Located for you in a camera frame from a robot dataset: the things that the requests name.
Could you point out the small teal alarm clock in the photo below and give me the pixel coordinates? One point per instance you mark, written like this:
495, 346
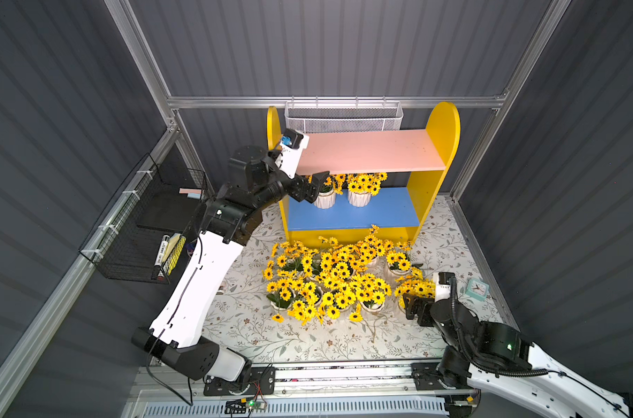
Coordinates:
477, 289

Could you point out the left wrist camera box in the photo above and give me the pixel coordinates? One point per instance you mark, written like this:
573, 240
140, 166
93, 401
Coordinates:
291, 147

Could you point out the white mesh desk organizer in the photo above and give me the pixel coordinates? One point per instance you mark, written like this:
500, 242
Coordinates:
315, 118

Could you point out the black wire wall basket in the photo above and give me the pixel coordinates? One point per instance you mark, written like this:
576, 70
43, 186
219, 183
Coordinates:
161, 198

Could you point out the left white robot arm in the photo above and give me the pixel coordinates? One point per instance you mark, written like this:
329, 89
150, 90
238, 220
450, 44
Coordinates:
258, 178

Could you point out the yellow wooden shelf unit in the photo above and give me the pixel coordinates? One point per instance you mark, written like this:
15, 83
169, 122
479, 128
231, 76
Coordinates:
403, 171

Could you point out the shelf sunflower pot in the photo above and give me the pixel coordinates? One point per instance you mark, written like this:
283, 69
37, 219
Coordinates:
370, 293
281, 294
414, 284
310, 266
305, 306
337, 298
371, 248
335, 260
329, 190
363, 186

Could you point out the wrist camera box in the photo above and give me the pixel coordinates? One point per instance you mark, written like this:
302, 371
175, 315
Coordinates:
443, 281
291, 147

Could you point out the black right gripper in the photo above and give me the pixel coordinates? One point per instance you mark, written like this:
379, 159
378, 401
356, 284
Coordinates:
418, 306

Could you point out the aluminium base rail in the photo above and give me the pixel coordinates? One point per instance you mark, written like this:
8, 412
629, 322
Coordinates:
390, 388

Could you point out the white marker in basket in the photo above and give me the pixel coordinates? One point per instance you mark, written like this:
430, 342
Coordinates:
157, 269

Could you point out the yellow marker in basket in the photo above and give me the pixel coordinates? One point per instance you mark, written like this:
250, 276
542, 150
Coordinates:
172, 254

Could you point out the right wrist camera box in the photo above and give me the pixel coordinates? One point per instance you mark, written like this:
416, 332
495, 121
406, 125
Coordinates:
443, 281

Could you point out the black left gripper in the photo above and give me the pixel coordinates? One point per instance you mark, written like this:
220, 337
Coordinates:
304, 187

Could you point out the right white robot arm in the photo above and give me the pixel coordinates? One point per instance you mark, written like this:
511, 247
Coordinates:
492, 357

